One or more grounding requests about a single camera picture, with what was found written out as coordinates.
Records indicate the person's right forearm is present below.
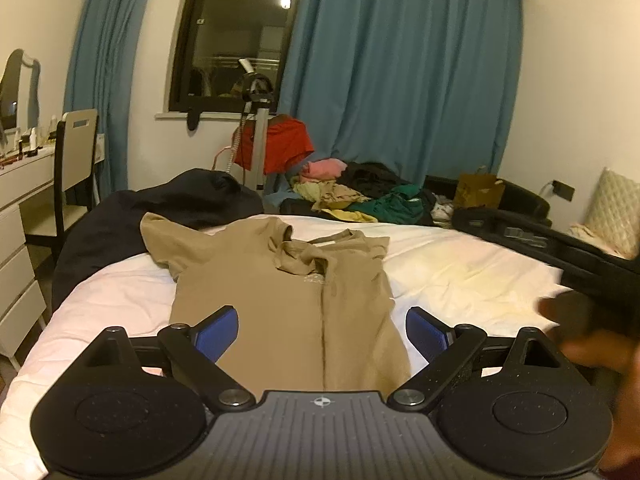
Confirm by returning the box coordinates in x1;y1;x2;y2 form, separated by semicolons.
597;372;640;476

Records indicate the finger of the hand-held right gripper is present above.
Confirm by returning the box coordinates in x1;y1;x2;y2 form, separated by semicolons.
452;208;571;266

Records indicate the black and white chair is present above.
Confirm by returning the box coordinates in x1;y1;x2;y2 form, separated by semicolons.
25;108;99;271

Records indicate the group of cosmetic bottles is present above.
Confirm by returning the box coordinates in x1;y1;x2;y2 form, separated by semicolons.
0;115;58;168

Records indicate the person's right hand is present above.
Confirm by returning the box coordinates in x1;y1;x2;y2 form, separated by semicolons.
539;295;640;378

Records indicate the white bed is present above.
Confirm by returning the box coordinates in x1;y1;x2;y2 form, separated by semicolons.
0;212;601;480

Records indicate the dark framed window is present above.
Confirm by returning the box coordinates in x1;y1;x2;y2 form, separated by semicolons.
168;0;307;115

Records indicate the black wall socket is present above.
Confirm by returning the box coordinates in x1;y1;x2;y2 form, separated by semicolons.
540;179;576;201

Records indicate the brown paper bag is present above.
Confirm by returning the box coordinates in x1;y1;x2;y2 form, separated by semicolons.
453;166;506;211

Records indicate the tan t-shirt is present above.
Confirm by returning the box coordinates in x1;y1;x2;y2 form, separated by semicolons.
140;211;413;392

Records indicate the wide teal curtain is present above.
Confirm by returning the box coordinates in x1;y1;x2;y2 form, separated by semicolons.
277;0;523;196

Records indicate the black sofa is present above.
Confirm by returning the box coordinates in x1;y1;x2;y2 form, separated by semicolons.
425;175;553;228

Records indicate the black garment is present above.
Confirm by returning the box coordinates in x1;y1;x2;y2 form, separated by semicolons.
337;161;401;198

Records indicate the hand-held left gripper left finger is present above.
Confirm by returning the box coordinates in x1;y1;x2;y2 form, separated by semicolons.
85;305;257;411

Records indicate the quilted beige pillow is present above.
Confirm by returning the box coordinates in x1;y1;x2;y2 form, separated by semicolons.
582;167;640;256

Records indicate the yellow garment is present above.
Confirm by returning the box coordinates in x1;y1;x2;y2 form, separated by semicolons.
292;180;378;223

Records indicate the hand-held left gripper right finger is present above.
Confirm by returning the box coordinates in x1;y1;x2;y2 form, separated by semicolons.
387;305;568;411

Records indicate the garment steamer stand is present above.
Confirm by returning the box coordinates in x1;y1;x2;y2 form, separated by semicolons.
230;57;275;196

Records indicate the dark navy cloth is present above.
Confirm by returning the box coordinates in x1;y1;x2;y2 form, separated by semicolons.
51;169;265;326

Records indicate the wavy framed vanity mirror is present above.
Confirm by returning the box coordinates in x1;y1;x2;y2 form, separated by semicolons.
0;49;42;131

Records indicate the green garment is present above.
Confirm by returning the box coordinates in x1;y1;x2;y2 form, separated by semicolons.
350;185;436;226

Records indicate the beige garment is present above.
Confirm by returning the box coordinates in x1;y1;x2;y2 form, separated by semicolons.
312;182;371;211

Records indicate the narrow teal curtain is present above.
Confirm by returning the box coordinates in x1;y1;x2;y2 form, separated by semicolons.
62;0;161;196

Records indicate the white dresser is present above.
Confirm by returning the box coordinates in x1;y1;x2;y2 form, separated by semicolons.
0;147;58;371

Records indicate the pink garment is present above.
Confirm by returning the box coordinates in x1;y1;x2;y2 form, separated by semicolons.
300;158;347;183

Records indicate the red garment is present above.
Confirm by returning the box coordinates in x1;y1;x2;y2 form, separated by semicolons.
232;115;316;173

